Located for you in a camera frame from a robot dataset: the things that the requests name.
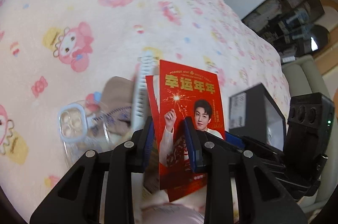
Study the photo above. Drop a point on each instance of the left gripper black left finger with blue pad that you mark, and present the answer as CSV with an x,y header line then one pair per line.
x,y
143,143

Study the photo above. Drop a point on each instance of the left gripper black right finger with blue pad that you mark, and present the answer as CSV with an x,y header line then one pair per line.
x,y
195,143

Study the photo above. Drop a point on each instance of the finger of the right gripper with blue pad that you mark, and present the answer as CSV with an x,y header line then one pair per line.
x,y
234,140

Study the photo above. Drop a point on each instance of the red envelope with man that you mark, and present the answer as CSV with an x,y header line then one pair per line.
x,y
176,93

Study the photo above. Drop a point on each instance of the white comb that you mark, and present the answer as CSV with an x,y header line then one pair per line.
x,y
140,103

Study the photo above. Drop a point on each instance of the black cardboard box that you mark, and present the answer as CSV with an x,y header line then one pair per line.
x,y
253,113

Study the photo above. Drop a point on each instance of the beige knitted sock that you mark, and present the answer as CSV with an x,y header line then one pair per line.
x,y
116,101

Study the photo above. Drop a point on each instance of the clear phone case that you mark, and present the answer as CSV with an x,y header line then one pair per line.
x,y
91,125

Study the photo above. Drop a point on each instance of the grey green sofa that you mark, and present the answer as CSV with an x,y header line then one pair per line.
x,y
304,78

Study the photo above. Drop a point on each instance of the dark cluttered shelf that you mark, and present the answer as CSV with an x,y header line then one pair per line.
x,y
289,26

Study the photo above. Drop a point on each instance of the pink cartoon print blanket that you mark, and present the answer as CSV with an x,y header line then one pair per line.
x,y
54,52

